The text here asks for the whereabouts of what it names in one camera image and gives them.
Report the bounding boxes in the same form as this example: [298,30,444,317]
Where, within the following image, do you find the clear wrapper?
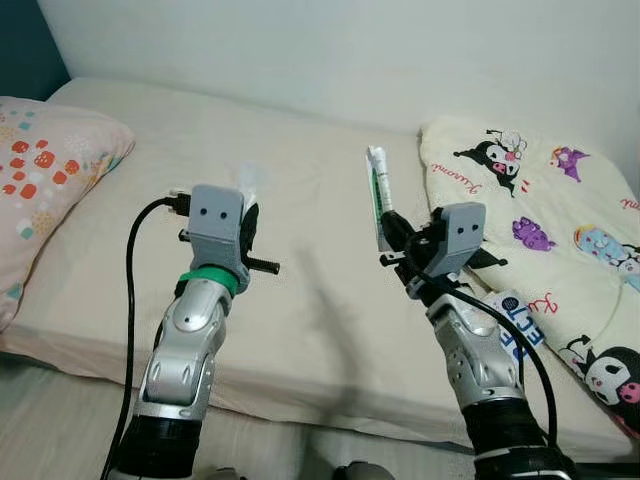
[235,160,269,216]

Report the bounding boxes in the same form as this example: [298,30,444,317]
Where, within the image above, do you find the white green tube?
[366,146,396,253]

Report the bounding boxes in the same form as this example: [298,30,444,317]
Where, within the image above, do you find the pink dotted pillow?
[0,97,136,331]

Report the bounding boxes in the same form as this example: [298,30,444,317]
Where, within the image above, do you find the cream sheeted mattress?
[0,78,640,466]

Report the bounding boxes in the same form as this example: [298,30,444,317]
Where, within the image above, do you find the blue white printed card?
[483,290,549,351]

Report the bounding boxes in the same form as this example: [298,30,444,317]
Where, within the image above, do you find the cream cartoon print blanket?
[420,115,640,441]

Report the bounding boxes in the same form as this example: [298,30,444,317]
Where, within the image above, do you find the grey robot right leg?
[335,462,396,480]

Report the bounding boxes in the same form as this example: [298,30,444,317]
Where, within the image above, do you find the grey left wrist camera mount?
[185,184,251,286]

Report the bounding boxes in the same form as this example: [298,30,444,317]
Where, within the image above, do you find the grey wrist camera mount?
[430,202,488,279]
[185,184,251,286]

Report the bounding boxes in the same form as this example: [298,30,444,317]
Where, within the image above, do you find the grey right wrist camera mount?
[430,202,488,279]

